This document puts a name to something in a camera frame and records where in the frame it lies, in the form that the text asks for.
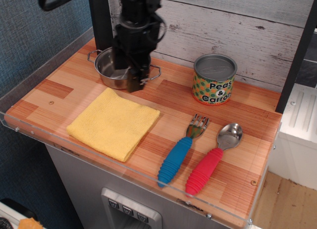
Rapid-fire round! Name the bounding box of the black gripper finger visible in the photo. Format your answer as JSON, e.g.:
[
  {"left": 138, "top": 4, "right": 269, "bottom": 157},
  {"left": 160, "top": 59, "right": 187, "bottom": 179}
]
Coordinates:
[
  {"left": 114, "top": 47, "right": 133, "bottom": 70},
  {"left": 127, "top": 68, "right": 149, "bottom": 92}
]

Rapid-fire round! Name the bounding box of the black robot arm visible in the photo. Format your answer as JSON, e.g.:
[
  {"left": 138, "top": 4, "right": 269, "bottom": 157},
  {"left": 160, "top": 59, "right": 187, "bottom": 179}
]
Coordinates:
[{"left": 113, "top": 0, "right": 166, "bottom": 92}]

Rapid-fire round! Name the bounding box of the white toy sink unit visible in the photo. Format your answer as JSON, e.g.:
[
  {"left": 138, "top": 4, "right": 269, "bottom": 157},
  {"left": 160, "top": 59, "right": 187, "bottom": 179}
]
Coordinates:
[{"left": 268, "top": 84, "right": 317, "bottom": 189}]

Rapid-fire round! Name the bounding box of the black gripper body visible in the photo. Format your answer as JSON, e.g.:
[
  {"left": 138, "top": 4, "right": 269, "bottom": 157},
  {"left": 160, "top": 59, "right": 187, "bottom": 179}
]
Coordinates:
[{"left": 114, "top": 23, "right": 160, "bottom": 70}]

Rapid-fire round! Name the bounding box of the black braided cable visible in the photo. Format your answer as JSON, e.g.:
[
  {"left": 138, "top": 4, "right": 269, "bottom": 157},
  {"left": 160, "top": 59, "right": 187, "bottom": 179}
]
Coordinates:
[{"left": 37, "top": 0, "right": 86, "bottom": 12}]

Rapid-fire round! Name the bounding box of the clear acrylic table guard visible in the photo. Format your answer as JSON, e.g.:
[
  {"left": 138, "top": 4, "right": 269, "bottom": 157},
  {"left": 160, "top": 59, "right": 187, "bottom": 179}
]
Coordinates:
[{"left": 0, "top": 31, "right": 281, "bottom": 229}]

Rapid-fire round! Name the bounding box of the small steel pot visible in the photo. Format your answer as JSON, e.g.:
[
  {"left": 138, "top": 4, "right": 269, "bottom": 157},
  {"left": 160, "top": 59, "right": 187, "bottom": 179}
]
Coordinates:
[{"left": 87, "top": 48, "right": 161, "bottom": 90}]

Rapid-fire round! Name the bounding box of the black upright post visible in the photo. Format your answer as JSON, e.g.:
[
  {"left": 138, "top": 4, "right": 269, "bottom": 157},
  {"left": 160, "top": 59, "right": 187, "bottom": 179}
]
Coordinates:
[
  {"left": 89, "top": 0, "right": 113, "bottom": 50},
  {"left": 275, "top": 0, "right": 317, "bottom": 114}
]

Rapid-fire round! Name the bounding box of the grey toy fridge cabinet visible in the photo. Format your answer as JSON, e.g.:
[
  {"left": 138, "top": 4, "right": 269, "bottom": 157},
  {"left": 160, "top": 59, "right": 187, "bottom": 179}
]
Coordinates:
[{"left": 46, "top": 145, "right": 225, "bottom": 229}]

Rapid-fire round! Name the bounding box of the blue handled fork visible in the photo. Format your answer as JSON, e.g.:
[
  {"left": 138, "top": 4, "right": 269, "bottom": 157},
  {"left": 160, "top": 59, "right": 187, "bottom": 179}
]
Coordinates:
[{"left": 158, "top": 114, "right": 210, "bottom": 187}]

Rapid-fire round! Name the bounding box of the peas and carrots tin can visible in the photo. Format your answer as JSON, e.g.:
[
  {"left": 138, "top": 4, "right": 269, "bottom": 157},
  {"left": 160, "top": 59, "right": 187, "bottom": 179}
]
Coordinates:
[{"left": 192, "top": 54, "right": 237, "bottom": 106}]

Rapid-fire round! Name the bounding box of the red handled spoon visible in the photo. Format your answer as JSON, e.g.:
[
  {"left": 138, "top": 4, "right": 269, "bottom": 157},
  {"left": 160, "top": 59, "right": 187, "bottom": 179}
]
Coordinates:
[{"left": 185, "top": 123, "right": 243, "bottom": 195}]

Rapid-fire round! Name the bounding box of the yellow folded cloth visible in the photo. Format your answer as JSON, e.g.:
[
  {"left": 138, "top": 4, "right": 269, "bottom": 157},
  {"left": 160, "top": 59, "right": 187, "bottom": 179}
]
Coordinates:
[{"left": 66, "top": 88, "right": 160, "bottom": 162}]

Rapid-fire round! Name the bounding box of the black upright post right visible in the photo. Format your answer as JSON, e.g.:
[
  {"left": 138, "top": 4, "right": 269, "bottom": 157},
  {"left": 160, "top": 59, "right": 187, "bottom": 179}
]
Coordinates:
[{"left": 275, "top": 0, "right": 317, "bottom": 114}]

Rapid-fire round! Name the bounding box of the black upright post left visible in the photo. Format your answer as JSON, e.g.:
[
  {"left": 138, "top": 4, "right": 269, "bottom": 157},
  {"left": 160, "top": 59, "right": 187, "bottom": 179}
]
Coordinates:
[{"left": 89, "top": 0, "right": 113, "bottom": 50}]

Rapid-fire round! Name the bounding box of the orange plush object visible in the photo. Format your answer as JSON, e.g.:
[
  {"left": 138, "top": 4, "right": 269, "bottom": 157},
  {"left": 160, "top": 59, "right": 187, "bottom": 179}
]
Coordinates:
[{"left": 18, "top": 218, "right": 44, "bottom": 229}]

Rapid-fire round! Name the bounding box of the silver dispenser button panel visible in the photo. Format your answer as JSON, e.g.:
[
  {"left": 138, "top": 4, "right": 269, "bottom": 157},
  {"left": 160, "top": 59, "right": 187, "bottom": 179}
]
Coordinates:
[{"left": 101, "top": 187, "right": 162, "bottom": 229}]

